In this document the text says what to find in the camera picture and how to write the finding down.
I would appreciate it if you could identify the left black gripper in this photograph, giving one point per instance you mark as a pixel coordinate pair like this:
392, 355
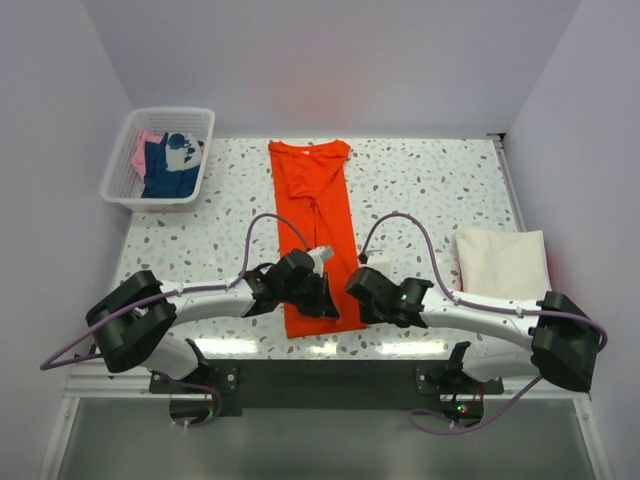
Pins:
322, 305

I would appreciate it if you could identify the orange t shirt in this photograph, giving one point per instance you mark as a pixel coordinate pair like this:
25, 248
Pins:
310, 191

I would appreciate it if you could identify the aluminium frame rail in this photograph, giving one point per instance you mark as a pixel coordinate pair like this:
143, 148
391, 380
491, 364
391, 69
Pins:
92, 380

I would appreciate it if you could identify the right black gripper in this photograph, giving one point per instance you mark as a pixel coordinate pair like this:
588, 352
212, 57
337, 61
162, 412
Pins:
369, 318

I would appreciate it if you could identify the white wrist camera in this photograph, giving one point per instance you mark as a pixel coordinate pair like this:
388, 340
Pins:
320, 256
376, 259

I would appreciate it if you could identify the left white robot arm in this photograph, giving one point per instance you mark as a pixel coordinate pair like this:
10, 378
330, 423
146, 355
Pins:
131, 324

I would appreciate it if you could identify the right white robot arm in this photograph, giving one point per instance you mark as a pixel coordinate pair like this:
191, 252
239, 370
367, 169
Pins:
551, 338

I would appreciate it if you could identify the navy blue printed t shirt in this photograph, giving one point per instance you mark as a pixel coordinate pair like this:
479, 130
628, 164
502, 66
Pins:
173, 161

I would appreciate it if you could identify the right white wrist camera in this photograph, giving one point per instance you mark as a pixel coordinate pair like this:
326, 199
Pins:
376, 259

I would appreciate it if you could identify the white plastic laundry basket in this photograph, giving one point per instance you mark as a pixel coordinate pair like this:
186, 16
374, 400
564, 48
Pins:
123, 186

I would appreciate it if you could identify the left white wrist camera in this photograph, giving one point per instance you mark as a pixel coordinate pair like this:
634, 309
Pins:
320, 256

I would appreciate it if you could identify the pink t shirt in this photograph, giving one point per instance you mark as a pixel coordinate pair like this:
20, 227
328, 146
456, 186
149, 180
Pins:
138, 160

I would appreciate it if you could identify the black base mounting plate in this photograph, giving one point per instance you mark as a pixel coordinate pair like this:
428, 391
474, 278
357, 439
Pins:
231, 387

